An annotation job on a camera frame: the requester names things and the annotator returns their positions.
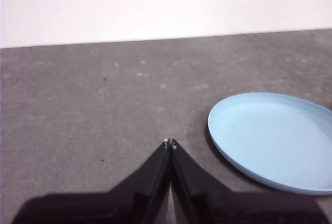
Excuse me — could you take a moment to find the light blue round plate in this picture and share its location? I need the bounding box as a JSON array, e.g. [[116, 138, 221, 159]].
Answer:
[[207, 92, 332, 196]]

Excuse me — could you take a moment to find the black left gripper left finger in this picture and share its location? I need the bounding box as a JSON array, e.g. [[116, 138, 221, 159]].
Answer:
[[10, 138, 172, 224]]

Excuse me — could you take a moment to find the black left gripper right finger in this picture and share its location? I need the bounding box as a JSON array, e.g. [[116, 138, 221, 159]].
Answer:
[[170, 138, 330, 224]]

